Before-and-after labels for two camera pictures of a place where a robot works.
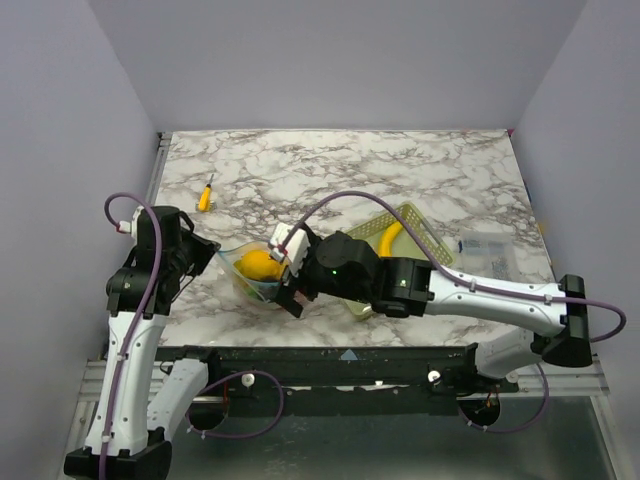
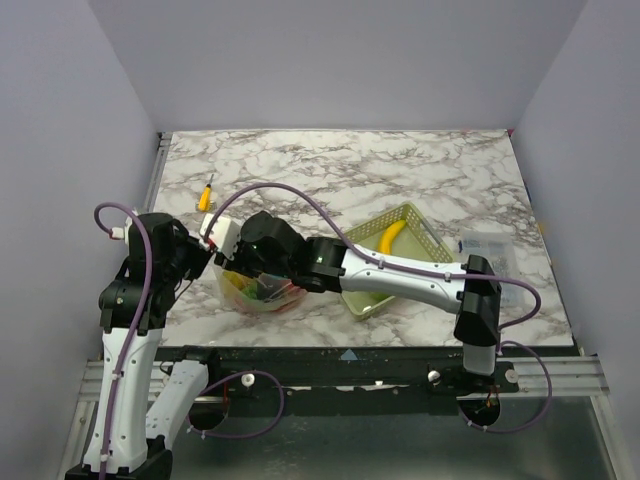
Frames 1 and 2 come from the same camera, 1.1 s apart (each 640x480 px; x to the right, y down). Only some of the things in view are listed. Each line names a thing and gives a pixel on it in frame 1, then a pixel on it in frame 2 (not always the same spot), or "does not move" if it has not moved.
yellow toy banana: [386, 246] does not move
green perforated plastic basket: [405, 245] does not move
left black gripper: [206, 250] does not move
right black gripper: [298, 288] → [240, 263]
